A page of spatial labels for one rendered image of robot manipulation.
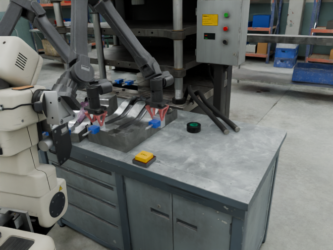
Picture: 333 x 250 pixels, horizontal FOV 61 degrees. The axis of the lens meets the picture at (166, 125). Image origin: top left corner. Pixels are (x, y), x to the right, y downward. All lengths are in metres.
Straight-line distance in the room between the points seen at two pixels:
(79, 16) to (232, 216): 0.98
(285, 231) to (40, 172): 1.66
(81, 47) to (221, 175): 0.75
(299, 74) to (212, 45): 2.99
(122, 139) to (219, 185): 0.52
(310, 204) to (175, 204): 1.40
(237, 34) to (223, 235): 1.18
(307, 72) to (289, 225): 2.96
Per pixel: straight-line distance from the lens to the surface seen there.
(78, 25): 1.15
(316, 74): 4.77
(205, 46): 1.97
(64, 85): 1.00
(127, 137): 1.37
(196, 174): 1.21
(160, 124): 1.36
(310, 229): 2.29
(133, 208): 1.57
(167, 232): 1.52
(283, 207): 2.42
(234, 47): 1.90
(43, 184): 1.18
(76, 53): 1.08
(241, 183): 1.19
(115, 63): 2.38
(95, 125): 1.48
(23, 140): 1.11
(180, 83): 1.98
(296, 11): 7.41
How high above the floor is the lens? 1.48
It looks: 24 degrees down
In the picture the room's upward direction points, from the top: 2 degrees counter-clockwise
